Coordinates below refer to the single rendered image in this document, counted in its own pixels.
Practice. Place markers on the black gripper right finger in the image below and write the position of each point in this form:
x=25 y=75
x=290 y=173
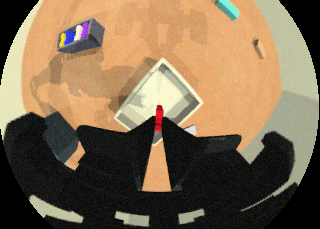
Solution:
x=183 y=150

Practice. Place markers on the white shallow tray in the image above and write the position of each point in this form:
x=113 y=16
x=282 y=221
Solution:
x=163 y=86

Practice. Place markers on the tan rectangular block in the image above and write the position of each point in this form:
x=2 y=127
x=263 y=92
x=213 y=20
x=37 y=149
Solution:
x=260 y=48

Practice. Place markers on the red fuse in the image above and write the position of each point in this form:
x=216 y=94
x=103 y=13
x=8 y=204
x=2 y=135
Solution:
x=159 y=115

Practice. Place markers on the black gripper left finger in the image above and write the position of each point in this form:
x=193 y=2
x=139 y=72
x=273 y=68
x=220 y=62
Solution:
x=133 y=146

